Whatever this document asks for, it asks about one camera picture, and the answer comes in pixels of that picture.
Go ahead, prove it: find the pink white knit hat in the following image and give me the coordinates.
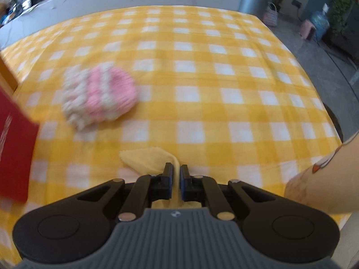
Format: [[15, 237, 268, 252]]
[[62, 64, 138, 131]]

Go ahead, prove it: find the dark cabinet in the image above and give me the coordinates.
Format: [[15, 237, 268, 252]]
[[322, 0, 359, 59]]

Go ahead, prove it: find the ivy plant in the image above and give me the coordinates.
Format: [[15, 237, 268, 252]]
[[327, 0, 357, 28]]

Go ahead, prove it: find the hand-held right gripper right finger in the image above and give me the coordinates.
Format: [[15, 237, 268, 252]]
[[179, 164, 277, 220]]

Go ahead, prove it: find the yellow checkered blanket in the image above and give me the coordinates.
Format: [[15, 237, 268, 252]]
[[0, 6, 352, 269]]

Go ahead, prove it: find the yellow cloth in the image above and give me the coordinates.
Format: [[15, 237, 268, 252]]
[[119, 146, 202, 209]]

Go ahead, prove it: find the red box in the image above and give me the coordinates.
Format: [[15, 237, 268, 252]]
[[0, 85, 40, 202]]

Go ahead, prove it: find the blue water jug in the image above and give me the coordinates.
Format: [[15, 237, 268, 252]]
[[310, 3, 330, 41]]

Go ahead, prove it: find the orange cardboard box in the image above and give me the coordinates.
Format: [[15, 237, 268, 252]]
[[0, 59, 19, 96]]

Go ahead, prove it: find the pink heater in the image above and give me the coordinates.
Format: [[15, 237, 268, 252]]
[[300, 20, 316, 40]]

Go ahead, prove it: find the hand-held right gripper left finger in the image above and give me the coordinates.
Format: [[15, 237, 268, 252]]
[[77, 162, 174, 222]]

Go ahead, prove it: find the woven basket bag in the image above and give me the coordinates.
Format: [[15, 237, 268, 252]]
[[264, 2, 278, 27]]

